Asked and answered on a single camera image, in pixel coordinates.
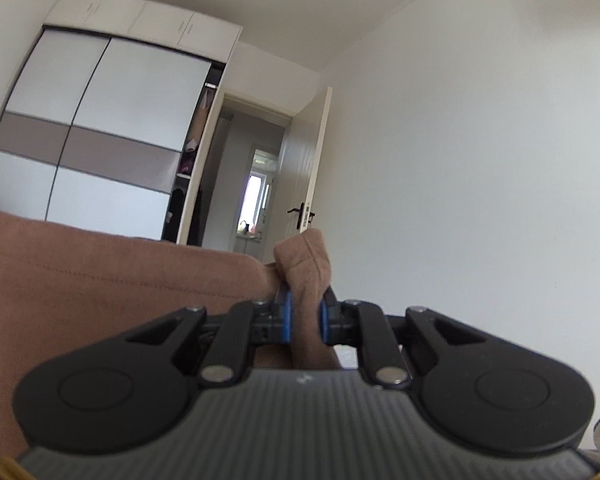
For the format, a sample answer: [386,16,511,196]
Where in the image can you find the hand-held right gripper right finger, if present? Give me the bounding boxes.
[317,286,487,391]

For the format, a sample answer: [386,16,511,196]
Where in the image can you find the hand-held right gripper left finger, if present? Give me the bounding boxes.
[125,285,296,388]

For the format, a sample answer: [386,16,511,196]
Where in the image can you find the brown coat with fur collar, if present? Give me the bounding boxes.
[0,207,342,461]

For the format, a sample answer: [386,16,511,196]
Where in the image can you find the dark hanging clothes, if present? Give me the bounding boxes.
[163,186,204,246]

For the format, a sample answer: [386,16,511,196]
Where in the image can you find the bright window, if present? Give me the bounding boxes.
[242,170,271,227]

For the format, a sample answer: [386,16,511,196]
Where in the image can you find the white room door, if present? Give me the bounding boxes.
[266,86,334,264]

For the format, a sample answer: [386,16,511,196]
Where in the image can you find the white and grey wardrobe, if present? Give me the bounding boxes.
[0,0,244,247]

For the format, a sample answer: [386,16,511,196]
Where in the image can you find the black door handle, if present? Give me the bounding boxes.
[287,202,315,229]

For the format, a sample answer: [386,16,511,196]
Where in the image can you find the yellow strap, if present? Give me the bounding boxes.
[0,456,27,480]

